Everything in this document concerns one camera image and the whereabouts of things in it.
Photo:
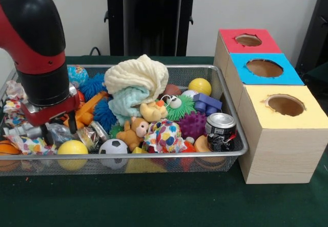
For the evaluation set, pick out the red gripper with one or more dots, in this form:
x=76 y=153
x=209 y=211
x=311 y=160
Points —
x=53 y=113

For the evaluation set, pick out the mint waffle cloth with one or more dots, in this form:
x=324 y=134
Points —
x=125 y=102

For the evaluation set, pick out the cream waffle cloth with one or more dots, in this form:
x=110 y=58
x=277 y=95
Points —
x=138 y=73

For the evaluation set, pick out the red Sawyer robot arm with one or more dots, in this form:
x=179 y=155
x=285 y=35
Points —
x=33 y=45

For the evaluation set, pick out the yellow tennis-style ball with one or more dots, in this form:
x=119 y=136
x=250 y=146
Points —
x=72 y=147

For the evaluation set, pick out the small soccer ball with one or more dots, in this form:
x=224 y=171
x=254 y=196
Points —
x=114 y=147

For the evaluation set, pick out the small orange basketball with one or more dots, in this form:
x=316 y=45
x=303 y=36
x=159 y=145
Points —
x=7 y=148

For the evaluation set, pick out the polka dot cloth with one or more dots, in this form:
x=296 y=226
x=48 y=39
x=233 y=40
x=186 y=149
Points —
x=164 y=134

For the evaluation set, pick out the green spiky toy with eyes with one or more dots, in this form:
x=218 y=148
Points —
x=184 y=106

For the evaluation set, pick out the purple spiky ball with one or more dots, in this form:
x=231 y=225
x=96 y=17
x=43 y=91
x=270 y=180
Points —
x=192 y=124

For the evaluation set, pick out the smooth yellow ball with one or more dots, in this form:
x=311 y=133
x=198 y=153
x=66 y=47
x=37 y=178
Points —
x=200 y=86

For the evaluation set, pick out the black and white can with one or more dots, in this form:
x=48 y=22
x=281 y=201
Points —
x=220 y=132

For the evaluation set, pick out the dark green side table cloth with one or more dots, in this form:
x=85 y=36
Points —
x=320 y=75

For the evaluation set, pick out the black chair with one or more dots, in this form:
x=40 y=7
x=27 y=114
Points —
x=315 y=32

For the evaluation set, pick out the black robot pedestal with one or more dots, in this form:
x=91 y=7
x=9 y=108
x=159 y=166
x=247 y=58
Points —
x=153 y=19

